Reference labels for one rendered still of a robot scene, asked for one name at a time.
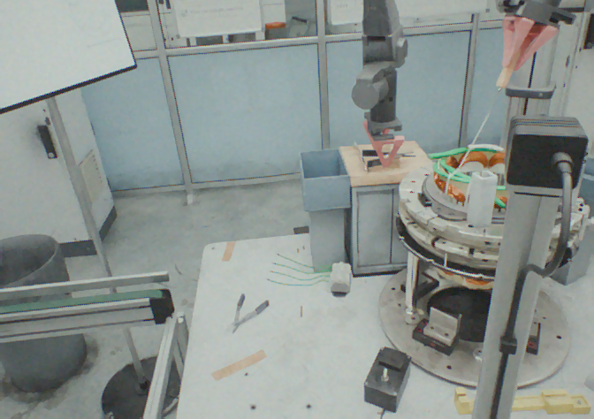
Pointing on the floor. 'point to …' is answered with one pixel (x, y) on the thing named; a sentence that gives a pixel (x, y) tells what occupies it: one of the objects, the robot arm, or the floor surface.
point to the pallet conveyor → (102, 320)
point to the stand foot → (115, 399)
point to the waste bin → (43, 356)
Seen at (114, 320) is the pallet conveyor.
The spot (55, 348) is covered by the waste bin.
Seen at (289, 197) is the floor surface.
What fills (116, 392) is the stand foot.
